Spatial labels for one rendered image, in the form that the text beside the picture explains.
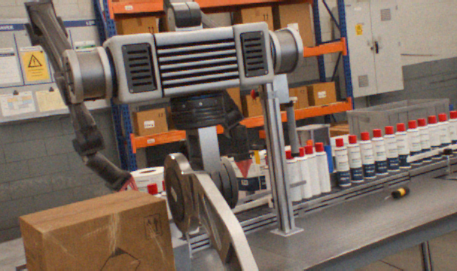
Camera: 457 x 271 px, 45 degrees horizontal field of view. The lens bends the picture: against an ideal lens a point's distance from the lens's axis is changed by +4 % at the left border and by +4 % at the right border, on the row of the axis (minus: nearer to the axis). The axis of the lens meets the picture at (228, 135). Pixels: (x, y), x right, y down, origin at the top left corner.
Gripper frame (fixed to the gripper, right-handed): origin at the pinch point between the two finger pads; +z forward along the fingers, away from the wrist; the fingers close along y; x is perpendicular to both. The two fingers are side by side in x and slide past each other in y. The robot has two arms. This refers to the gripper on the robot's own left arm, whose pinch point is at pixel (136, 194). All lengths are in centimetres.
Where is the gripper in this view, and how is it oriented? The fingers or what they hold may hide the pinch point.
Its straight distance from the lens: 178.8
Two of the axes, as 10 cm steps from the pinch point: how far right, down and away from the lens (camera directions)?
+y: -5.2, 0.1, 8.5
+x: -5.4, 7.7, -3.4
